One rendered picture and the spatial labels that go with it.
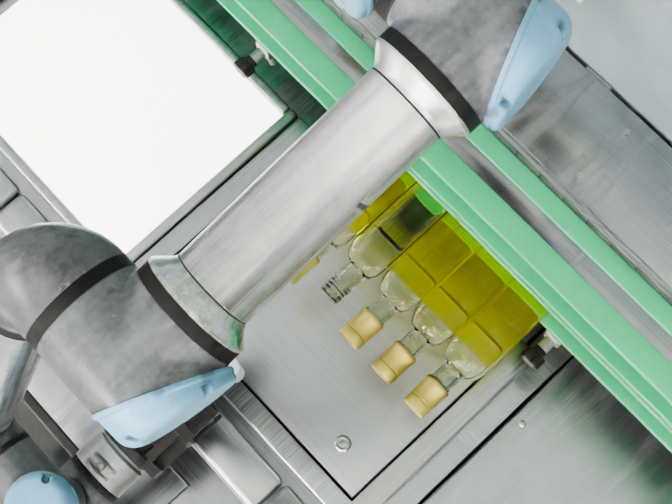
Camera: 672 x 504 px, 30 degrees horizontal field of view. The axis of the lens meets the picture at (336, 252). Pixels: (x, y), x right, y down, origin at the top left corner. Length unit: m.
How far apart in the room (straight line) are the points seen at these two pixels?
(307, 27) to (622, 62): 0.43
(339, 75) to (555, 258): 0.38
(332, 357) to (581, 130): 0.46
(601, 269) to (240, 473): 0.55
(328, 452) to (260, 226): 0.65
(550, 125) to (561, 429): 0.45
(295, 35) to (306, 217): 0.61
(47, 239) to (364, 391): 0.67
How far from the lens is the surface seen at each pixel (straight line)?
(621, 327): 1.44
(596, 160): 1.47
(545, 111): 1.48
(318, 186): 1.06
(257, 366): 1.68
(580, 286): 1.44
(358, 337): 1.54
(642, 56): 1.40
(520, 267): 1.51
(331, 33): 1.63
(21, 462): 1.46
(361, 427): 1.66
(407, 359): 1.54
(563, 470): 1.71
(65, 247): 1.10
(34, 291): 1.10
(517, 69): 1.05
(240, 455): 1.67
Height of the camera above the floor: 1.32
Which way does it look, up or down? 8 degrees down
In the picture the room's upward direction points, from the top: 132 degrees counter-clockwise
